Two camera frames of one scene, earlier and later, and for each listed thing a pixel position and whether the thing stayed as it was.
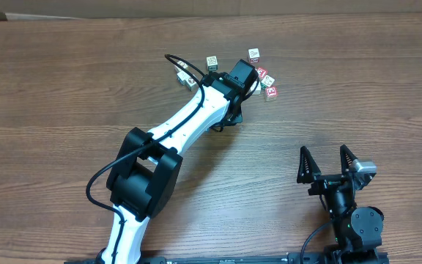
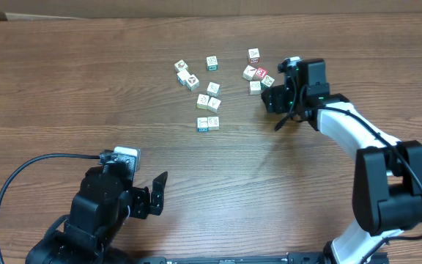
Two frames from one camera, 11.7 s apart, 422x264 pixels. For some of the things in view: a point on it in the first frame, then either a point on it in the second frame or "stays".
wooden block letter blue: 183,78 stays
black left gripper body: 230,116 → 139,204
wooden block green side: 212,62 stays
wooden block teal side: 266,82 stays
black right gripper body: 325,184 → 277,97
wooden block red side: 253,55 stays
